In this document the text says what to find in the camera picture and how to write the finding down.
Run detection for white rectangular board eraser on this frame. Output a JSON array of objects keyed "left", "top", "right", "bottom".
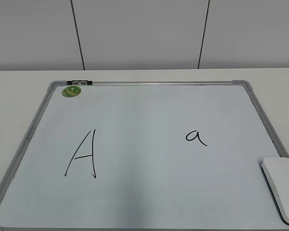
[{"left": 262, "top": 157, "right": 289, "bottom": 224}]

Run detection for black and silver board clip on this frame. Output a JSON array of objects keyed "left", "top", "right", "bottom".
[{"left": 67, "top": 80, "right": 92, "bottom": 85}]

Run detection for round green magnet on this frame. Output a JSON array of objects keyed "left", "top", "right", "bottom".
[{"left": 62, "top": 86, "right": 81, "bottom": 98}]

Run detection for white board with grey frame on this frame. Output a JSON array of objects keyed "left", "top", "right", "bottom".
[{"left": 0, "top": 80, "right": 289, "bottom": 231}]

